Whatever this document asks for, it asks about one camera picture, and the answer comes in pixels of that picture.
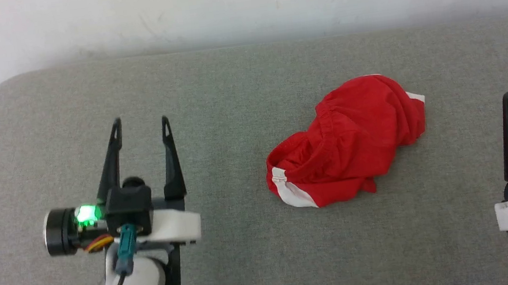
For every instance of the grey fabric sofa cushion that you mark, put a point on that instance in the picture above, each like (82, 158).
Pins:
(250, 113)

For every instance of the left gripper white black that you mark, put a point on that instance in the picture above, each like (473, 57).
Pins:
(179, 225)

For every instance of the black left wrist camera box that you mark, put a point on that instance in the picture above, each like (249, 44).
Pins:
(129, 205)

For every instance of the red white basketball shorts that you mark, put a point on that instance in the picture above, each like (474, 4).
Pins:
(347, 145)

